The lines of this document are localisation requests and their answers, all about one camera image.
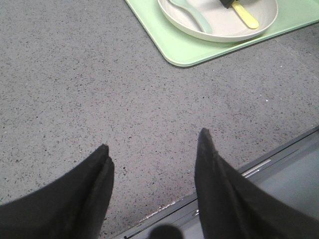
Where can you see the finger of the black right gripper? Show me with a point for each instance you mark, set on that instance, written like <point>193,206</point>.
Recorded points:
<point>229,3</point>

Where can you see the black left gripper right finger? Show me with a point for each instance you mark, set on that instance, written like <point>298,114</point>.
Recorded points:
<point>232,207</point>

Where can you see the pale green plastic spoon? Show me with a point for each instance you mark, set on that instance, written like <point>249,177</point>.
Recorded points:
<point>195,13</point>

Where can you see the cream round plate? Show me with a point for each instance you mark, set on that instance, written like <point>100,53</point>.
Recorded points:
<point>221,24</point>

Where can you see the light green plastic tray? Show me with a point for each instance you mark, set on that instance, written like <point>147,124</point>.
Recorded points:
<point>183,50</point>

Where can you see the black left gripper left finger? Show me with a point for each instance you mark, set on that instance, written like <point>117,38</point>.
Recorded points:
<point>72,207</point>

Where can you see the yellow plastic fork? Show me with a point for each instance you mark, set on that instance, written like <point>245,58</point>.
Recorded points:
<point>249,20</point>

